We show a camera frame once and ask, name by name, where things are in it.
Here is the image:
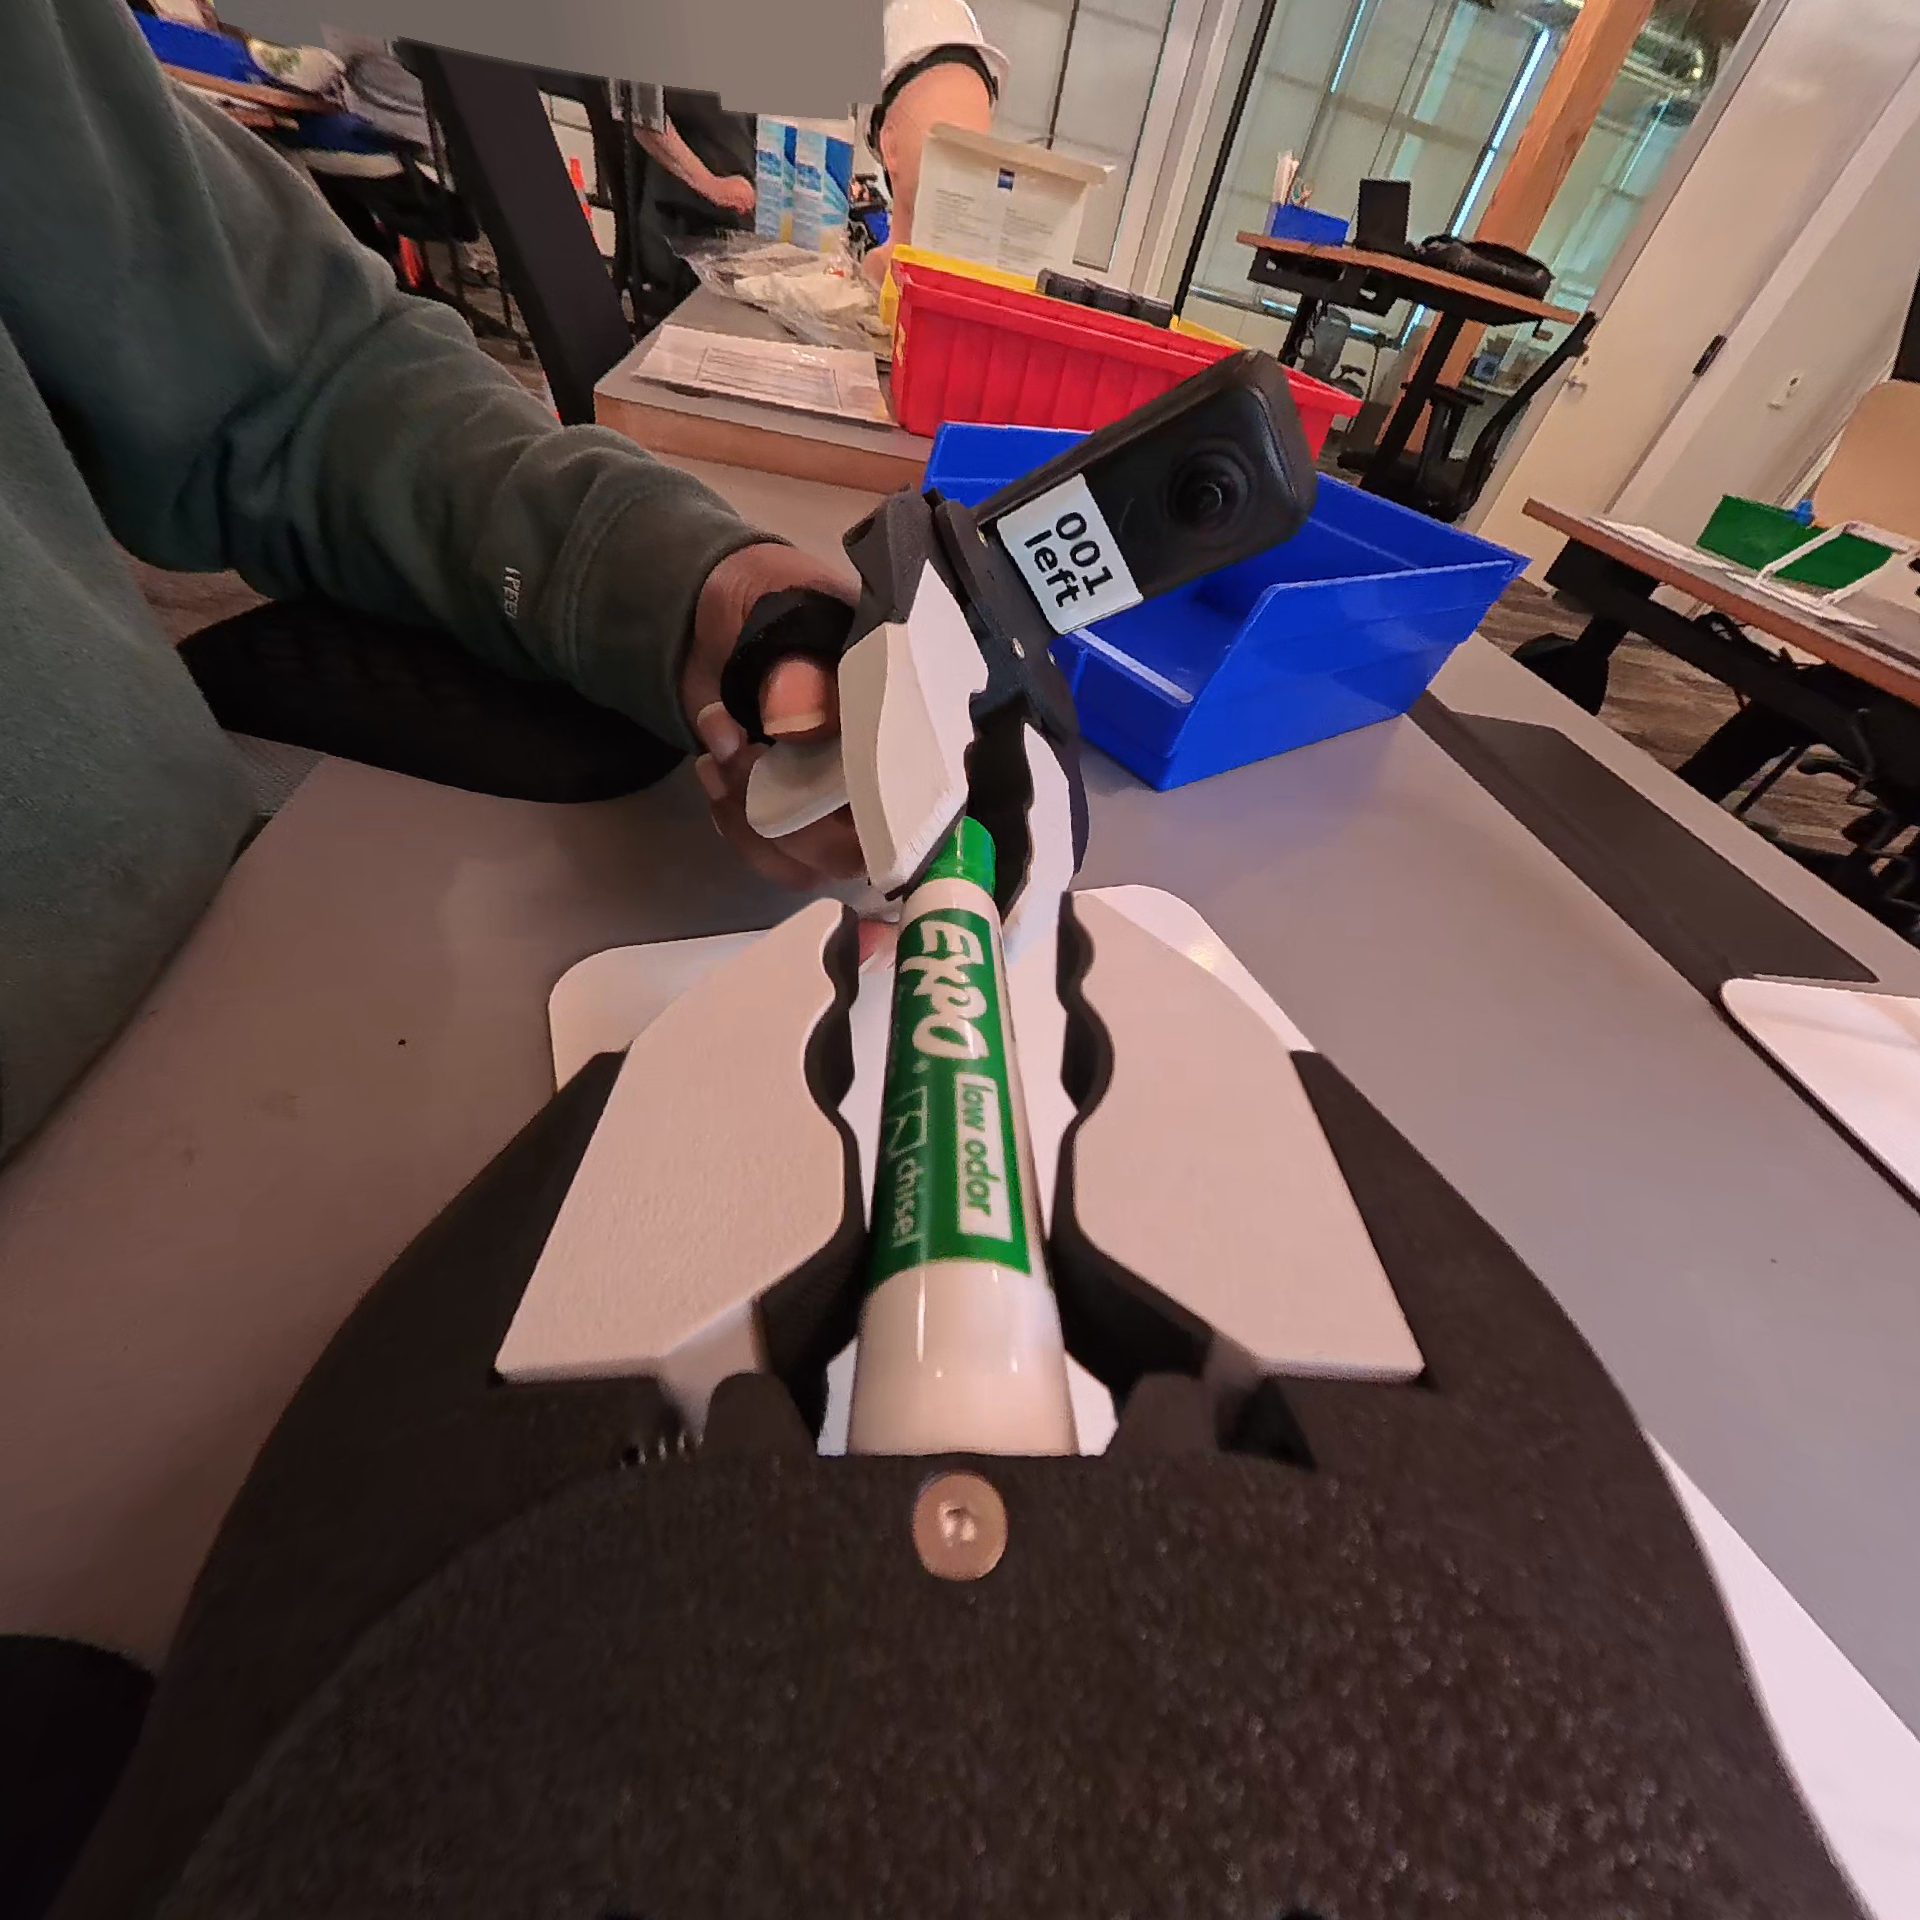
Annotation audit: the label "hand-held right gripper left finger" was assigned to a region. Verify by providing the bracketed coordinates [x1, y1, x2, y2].
[492, 897, 872, 1430]

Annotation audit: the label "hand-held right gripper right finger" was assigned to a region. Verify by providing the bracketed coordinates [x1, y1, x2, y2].
[1046, 888, 1427, 1390]

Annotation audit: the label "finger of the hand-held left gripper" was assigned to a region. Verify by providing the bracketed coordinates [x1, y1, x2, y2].
[995, 717, 1094, 925]
[836, 574, 1009, 907]

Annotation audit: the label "green marker cap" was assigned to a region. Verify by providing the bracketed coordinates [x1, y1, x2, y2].
[896, 815, 1000, 925]

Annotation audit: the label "small white whiteboard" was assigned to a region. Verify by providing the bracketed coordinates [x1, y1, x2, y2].
[545, 883, 1920, 1920]

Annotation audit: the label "blue plastic bin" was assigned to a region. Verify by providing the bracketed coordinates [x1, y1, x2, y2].
[921, 420, 1532, 794]

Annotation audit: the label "green dry erase marker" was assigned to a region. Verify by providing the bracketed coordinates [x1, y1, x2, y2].
[846, 876, 1081, 1458]

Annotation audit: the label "person's left forearm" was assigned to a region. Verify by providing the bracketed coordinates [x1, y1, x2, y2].
[89, 61, 797, 752]

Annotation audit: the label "person's left hand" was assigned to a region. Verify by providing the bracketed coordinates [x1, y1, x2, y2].
[681, 537, 901, 902]

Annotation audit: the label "red plastic bin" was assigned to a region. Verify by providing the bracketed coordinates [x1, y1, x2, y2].
[888, 263, 1364, 460]

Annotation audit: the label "clear plastic bag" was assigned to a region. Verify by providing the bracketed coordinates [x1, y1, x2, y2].
[681, 237, 890, 355]

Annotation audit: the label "yellow plastic bin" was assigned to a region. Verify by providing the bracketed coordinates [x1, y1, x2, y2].
[875, 245, 1247, 350]

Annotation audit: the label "white cardboard box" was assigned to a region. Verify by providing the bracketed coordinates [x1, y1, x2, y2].
[912, 122, 1115, 281]

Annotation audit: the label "blue white cartons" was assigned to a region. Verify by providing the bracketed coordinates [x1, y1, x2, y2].
[754, 117, 858, 254]

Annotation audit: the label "black sign stand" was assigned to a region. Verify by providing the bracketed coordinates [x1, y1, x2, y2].
[395, 42, 640, 426]

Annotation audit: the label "wooden standing desk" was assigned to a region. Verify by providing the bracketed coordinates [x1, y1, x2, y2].
[1236, 224, 1583, 468]

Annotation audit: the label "black office chair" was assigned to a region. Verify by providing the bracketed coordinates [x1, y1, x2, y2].
[1371, 306, 1599, 521]

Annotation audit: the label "black bag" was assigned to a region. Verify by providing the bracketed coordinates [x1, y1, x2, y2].
[1416, 232, 1554, 301]

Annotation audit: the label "wooden desk black legs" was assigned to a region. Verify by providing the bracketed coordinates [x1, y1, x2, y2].
[1522, 495, 1920, 888]

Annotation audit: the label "green plastic bin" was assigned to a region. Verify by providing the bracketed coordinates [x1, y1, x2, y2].
[1693, 495, 1895, 593]

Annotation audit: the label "wooden pillar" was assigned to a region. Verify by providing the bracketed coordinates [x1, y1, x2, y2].
[1386, 0, 1659, 453]

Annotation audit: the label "white door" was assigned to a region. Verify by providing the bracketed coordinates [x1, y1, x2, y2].
[1476, 0, 1801, 529]

